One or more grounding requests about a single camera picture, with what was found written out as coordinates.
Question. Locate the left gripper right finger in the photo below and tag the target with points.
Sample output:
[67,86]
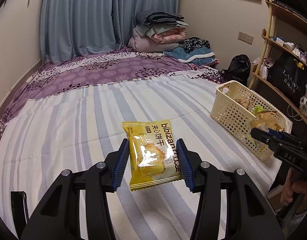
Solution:
[248,214]

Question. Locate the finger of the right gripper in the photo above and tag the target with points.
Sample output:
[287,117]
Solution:
[271,141]
[274,133]

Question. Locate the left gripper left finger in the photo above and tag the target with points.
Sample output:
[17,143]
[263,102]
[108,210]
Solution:
[57,216]

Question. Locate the brown paper snack packet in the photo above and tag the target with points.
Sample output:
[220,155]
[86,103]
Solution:
[264,121]

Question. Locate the green snack bag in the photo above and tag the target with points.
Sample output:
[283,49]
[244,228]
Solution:
[257,110]

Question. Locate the yellow biscuit packet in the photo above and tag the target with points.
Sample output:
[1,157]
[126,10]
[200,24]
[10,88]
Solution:
[153,155]

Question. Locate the person's right hand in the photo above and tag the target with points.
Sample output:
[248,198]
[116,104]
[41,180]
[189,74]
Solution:
[290,188]

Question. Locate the cream perforated plastic basket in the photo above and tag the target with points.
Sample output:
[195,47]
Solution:
[237,120]

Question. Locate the clear cookie bag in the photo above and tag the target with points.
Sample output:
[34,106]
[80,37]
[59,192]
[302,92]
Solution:
[245,101]

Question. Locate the black LANWEI tote bag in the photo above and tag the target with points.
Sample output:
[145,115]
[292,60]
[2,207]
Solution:
[286,76]

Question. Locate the wooden shelf unit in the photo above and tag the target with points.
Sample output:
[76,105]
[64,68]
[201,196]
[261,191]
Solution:
[287,22]

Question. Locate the pink clothes on shelf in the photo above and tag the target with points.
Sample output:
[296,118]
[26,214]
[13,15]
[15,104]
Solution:
[265,66]

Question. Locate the black backpack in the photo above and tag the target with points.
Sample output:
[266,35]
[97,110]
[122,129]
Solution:
[238,70]

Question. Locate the white sneaker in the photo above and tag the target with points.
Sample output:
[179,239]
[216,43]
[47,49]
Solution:
[289,45]

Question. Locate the blue white striped sheet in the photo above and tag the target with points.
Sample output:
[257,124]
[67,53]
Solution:
[79,128]

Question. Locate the blue folded blanket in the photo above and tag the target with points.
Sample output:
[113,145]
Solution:
[199,56]

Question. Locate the leopard print cloth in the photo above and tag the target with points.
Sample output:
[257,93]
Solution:
[192,43]

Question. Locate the purple floral bedsheet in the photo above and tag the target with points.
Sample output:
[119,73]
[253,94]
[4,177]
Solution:
[103,68]

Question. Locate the folded quilt pile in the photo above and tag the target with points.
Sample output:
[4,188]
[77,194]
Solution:
[157,31]

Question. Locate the blue curtain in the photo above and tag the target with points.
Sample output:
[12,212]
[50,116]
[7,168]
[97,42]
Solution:
[70,28]

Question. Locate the wall socket plate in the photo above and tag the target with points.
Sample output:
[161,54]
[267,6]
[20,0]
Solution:
[245,37]

